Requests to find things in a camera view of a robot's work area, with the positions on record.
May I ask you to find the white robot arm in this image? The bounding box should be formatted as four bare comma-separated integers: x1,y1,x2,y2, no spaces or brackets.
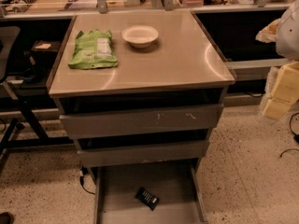
255,0,299,119

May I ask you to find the dark blue snack bar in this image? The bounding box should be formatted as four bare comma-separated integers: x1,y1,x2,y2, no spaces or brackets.
135,187,160,211

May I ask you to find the middle grey drawer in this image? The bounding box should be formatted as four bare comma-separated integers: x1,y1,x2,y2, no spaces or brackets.
78,141,209,167

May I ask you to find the grey drawer cabinet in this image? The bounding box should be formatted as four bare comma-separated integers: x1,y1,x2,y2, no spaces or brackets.
46,9,237,224

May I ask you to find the top grey drawer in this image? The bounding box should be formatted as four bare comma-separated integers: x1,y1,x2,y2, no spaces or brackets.
60,105,223,139

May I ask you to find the white bowl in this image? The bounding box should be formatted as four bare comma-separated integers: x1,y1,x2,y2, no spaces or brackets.
122,25,159,49

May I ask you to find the black cable under cabinet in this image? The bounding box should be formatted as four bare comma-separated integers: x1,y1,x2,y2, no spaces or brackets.
78,166,96,196

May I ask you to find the black floor cable right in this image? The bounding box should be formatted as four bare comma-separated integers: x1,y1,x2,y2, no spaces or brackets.
278,111,299,159

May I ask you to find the green snack bag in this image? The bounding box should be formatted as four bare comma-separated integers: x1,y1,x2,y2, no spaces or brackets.
68,29,118,70

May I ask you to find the bottom open grey drawer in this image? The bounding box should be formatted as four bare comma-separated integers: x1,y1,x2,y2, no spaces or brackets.
93,161,208,224

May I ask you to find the black coiled tool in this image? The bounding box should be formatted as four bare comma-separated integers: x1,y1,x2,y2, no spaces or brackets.
12,0,36,13

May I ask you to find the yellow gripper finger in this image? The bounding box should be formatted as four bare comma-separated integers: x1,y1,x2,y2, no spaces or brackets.
262,62,299,119
255,19,280,43

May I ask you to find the dark shoe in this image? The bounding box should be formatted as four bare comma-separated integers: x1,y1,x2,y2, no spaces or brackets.
0,212,14,224

